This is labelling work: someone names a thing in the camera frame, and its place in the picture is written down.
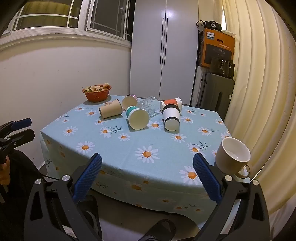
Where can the brown paper cup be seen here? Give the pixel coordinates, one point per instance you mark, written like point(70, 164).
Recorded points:
point(110, 109)

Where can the teal banded white cup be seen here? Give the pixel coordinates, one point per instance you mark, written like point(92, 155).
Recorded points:
point(138, 119)

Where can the blue daisy print tablecloth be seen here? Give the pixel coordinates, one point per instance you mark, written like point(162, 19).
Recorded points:
point(138, 139)

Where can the grey suitcase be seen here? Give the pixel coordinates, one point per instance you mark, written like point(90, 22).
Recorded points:
point(216, 92)

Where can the red plastic bowl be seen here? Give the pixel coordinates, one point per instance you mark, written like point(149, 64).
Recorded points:
point(96, 95)

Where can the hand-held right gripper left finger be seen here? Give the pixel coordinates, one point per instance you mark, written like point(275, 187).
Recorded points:
point(89, 178)

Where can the white wardrobe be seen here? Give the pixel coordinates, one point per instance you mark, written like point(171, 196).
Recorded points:
point(148, 51)

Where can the clear glass cup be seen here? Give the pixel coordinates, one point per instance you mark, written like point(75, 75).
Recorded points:
point(148, 105)

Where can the black handbag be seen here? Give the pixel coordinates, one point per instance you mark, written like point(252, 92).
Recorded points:
point(222, 68)

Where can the white folded board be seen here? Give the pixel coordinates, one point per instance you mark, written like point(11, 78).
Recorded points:
point(196, 88)

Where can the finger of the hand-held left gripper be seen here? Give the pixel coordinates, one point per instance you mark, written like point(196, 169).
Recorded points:
point(23, 136)
point(22, 122)

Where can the cream curtain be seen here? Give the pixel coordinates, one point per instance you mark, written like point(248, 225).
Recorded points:
point(261, 92)

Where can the white framed window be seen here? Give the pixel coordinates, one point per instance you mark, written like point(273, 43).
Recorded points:
point(69, 23)

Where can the black banded white cup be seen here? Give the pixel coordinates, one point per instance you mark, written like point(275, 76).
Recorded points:
point(171, 119)

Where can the black camera bag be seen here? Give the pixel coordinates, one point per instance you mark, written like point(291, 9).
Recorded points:
point(209, 24)

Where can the pink rimmed paper cup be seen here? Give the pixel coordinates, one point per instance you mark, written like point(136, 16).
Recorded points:
point(128, 101)

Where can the light-coloured snacks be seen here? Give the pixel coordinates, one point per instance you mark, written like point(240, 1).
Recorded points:
point(97, 88)

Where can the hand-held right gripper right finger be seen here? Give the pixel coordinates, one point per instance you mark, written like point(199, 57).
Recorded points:
point(207, 178)

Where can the orange banded paper cup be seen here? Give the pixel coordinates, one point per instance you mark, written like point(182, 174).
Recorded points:
point(171, 102)

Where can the white ceramic mug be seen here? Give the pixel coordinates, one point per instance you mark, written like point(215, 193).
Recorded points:
point(227, 160)

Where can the orange cardboard box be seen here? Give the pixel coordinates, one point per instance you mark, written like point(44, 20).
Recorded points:
point(217, 46)

